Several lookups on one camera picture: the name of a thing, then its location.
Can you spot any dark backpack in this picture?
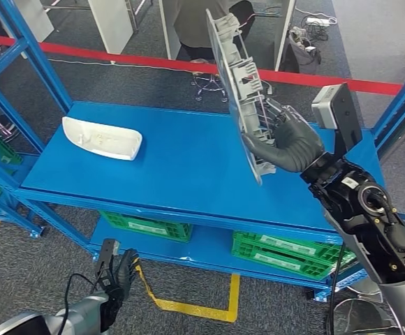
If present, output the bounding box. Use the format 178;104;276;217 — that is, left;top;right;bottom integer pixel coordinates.
280;27;323;76

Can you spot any white desk panel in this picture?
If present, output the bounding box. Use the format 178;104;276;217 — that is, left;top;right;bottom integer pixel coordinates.
14;0;55;43
88;0;135;55

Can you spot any person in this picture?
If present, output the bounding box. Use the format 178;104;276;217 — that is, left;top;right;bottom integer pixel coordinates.
172;0;255;64

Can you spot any blue metal shelf rack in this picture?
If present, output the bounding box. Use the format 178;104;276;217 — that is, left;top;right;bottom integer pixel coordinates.
0;69;46;239
0;0;405;305

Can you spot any white power strip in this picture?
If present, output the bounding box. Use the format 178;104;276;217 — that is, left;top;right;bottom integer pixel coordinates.
305;16;338;28

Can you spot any white plastic trim part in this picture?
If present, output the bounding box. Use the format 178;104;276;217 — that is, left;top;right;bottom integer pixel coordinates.
61;116;144;162

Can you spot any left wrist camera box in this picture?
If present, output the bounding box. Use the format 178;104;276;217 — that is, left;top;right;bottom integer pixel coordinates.
94;239;121;290

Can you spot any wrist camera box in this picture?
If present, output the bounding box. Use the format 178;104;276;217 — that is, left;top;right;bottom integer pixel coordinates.
310;82;363;158
94;239;121;290

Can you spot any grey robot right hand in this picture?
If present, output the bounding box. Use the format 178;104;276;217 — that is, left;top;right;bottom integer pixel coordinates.
242;103;326;176

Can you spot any chrome star stool base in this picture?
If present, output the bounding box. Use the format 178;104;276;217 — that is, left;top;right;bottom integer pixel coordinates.
190;73;230;103

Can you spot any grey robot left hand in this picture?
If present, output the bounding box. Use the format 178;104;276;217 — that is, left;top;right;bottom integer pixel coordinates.
101;248;140;332

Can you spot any red barrier tape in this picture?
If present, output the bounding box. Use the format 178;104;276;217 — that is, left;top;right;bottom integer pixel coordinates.
0;33;403;97

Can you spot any grey plastic wheel hubcap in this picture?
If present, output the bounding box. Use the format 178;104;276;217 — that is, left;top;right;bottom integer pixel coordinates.
206;8;277;187

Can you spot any black cable bundle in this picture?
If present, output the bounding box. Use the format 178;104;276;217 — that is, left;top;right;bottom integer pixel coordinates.
300;20;331;43

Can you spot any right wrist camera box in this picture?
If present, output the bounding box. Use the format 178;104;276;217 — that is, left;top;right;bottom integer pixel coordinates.
310;82;363;158

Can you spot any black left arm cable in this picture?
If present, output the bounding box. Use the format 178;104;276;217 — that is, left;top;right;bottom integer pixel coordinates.
57;272;97;335

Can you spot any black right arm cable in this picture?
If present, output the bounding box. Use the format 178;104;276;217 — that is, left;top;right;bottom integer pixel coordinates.
324;242;347;335

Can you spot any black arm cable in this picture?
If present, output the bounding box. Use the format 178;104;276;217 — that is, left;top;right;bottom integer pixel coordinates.
57;272;97;335
324;242;347;335

